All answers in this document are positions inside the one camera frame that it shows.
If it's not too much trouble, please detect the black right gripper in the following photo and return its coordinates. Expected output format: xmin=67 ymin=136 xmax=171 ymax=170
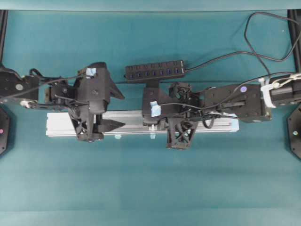
xmin=145 ymin=80 xmax=204 ymax=150

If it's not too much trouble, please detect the black camera signal cable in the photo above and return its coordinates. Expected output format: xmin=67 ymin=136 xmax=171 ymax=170
xmin=157 ymin=73 xmax=292 ymax=113

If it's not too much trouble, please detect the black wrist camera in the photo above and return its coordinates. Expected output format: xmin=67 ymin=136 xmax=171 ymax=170
xmin=77 ymin=62 xmax=107 ymax=79
xmin=142 ymin=87 xmax=168 ymax=126

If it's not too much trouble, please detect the black left frame post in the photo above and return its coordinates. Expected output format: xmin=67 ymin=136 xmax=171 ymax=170
xmin=0 ymin=10 xmax=8 ymax=63

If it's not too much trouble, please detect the white zip tie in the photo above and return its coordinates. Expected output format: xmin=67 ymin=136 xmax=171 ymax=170
xmin=258 ymin=78 xmax=276 ymax=108

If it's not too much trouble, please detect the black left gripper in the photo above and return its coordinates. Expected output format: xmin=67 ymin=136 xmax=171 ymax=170
xmin=68 ymin=68 xmax=125 ymax=142

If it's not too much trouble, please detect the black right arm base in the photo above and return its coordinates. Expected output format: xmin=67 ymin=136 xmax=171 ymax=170
xmin=286 ymin=105 xmax=301 ymax=160

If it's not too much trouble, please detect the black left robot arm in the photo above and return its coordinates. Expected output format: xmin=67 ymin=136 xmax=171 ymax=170
xmin=0 ymin=62 xmax=125 ymax=142

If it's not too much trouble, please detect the black frame post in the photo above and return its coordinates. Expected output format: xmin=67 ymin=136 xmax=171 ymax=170
xmin=0 ymin=10 xmax=8 ymax=63
xmin=287 ymin=9 xmax=301 ymax=72

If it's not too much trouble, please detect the black multiport USB hub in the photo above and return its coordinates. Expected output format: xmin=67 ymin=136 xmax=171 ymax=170
xmin=125 ymin=60 xmax=185 ymax=83

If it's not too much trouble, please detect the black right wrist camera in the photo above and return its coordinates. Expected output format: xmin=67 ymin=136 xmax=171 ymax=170
xmin=142 ymin=87 xmax=168 ymax=126

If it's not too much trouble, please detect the white braided cord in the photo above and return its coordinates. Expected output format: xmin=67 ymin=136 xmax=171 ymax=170
xmin=270 ymin=73 xmax=301 ymax=89

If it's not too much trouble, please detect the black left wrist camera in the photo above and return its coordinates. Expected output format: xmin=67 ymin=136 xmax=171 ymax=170
xmin=77 ymin=62 xmax=107 ymax=79

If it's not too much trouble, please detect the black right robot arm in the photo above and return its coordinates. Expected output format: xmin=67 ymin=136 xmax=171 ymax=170
xmin=142 ymin=72 xmax=301 ymax=149

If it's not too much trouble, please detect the black right frame post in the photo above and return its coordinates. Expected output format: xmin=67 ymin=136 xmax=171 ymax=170
xmin=287 ymin=9 xmax=301 ymax=72

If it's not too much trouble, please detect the aluminium extrusion rail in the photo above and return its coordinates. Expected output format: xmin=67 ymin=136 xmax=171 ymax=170
xmin=46 ymin=110 xmax=239 ymax=138

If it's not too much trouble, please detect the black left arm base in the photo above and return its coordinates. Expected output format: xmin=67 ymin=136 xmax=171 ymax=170
xmin=0 ymin=108 xmax=10 ymax=154

